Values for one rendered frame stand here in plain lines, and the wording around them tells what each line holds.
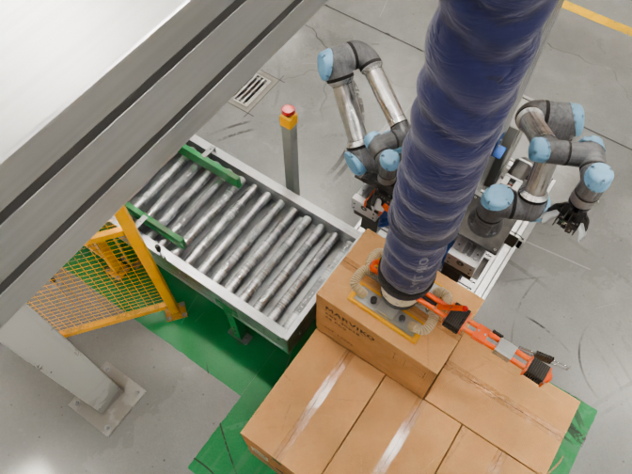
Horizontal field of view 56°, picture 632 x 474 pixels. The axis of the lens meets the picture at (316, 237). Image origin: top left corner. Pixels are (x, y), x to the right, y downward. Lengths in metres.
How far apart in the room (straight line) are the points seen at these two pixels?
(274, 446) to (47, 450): 1.35
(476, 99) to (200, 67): 1.02
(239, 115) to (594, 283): 2.59
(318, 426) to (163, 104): 2.47
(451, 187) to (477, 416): 1.49
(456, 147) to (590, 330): 2.48
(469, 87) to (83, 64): 1.07
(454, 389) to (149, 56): 2.64
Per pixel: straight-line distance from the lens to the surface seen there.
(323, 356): 2.87
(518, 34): 1.26
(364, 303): 2.51
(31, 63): 0.36
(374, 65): 2.51
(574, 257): 4.01
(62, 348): 2.78
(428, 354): 2.50
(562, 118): 2.31
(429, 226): 1.81
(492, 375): 2.96
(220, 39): 0.41
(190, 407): 3.44
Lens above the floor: 3.28
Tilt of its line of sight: 61 degrees down
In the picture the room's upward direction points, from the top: straight up
